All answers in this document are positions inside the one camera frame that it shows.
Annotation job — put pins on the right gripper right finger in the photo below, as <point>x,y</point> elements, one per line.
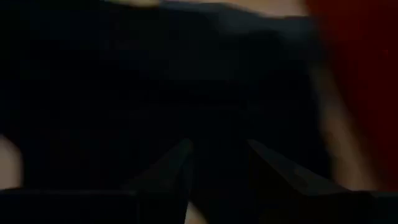
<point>286,183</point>

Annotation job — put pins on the red plastic laundry bin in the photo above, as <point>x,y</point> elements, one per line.
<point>363,77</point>

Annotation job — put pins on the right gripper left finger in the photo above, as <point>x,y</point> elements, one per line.
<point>168,177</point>

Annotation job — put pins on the black garment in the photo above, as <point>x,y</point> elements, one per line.
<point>124,93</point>

